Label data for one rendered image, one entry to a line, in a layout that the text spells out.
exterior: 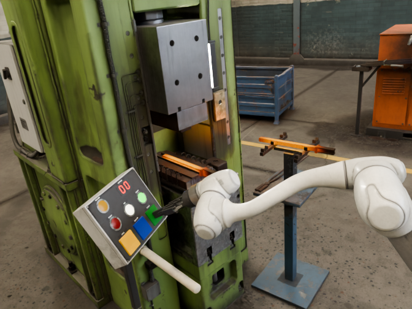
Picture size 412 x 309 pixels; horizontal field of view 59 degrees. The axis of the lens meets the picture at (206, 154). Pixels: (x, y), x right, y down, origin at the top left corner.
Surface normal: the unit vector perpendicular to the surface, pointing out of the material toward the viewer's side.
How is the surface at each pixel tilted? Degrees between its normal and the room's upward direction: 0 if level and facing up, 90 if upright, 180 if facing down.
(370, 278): 0
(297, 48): 90
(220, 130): 90
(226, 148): 90
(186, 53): 90
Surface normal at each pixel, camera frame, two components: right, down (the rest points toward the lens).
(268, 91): -0.50, 0.38
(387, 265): -0.09, -0.91
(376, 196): -0.61, -0.61
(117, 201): 0.76, -0.40
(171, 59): 0.69, 0.23
